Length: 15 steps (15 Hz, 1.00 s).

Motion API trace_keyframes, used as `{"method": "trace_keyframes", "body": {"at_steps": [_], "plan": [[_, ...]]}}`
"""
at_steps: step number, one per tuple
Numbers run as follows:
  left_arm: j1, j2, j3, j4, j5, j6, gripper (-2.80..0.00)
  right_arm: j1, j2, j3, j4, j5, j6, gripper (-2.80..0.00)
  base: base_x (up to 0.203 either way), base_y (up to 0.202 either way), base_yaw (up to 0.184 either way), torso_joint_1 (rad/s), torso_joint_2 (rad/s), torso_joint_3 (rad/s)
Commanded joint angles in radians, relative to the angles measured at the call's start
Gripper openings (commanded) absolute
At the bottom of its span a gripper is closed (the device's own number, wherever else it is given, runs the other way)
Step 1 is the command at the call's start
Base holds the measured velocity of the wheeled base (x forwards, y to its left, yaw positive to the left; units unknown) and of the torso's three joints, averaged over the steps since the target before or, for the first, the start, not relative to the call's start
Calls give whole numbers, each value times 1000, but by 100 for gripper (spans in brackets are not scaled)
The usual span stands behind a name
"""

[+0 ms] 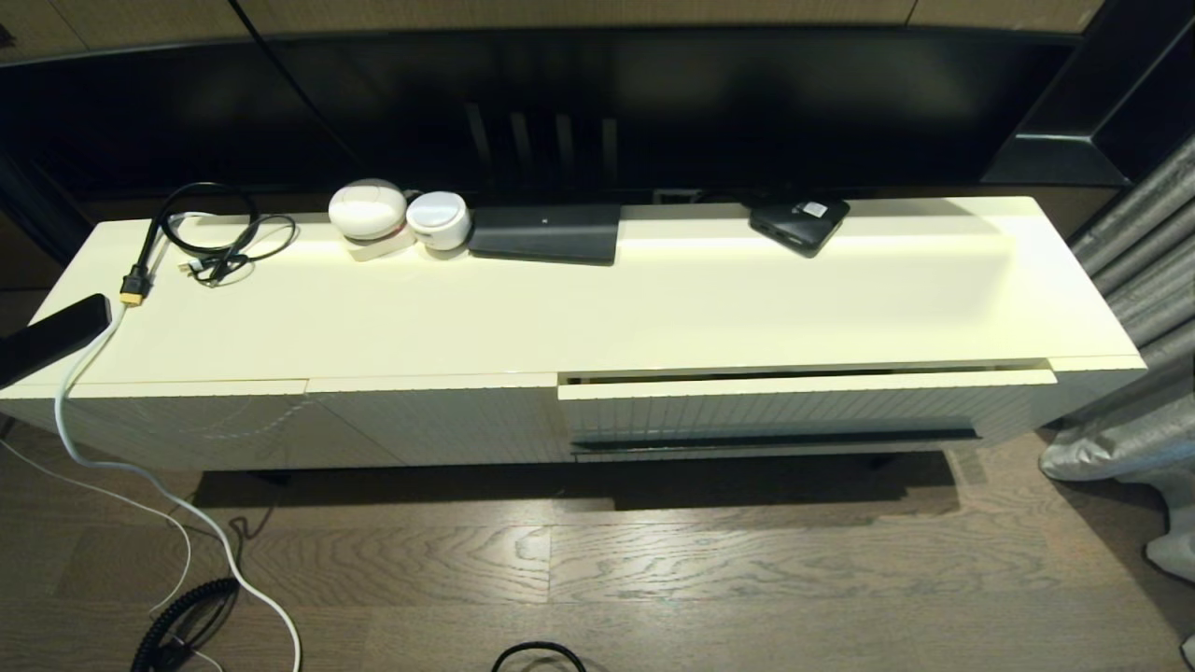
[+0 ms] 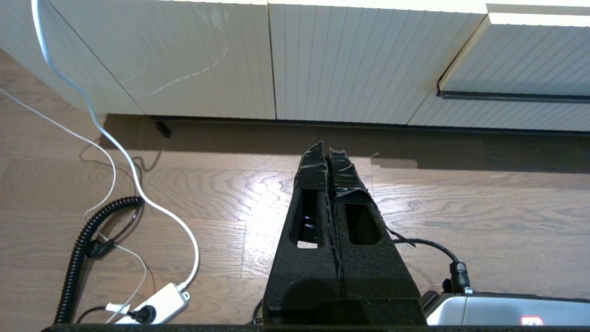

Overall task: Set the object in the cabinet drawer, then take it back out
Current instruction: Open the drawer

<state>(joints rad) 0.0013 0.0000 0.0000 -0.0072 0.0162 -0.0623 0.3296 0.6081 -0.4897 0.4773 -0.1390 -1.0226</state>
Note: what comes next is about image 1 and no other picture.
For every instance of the white flat base plate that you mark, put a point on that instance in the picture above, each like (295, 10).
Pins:
(383, 249)

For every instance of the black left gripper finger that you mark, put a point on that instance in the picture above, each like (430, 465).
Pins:
(56, 350)
(56, 327)

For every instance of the large round white device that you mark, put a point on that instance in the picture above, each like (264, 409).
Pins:
(367, 211)

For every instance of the black flat television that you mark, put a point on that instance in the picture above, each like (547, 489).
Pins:
(653, 93)

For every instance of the flat black set-top box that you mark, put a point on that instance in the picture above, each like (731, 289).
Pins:
(546, 234)

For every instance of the small white cylindrical device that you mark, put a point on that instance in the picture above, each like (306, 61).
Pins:
(439, 222)

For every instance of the white fabric bundle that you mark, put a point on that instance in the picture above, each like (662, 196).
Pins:
(1174, 560)

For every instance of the white tv cabinet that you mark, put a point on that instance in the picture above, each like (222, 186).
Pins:
(560, 308)

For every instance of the black angular wall frame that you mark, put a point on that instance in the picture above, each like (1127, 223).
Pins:
(1064, 159)

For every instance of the white fluted drawer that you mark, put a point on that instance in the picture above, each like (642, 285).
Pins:
(747, 411)

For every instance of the small black box with label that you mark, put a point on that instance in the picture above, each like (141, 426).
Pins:
(798, 224)

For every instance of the white fluted cabinet door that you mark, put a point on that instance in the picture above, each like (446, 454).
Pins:
(243, 429)
(448, 420)

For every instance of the grey curtain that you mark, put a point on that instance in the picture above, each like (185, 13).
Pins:
(1139, 233)

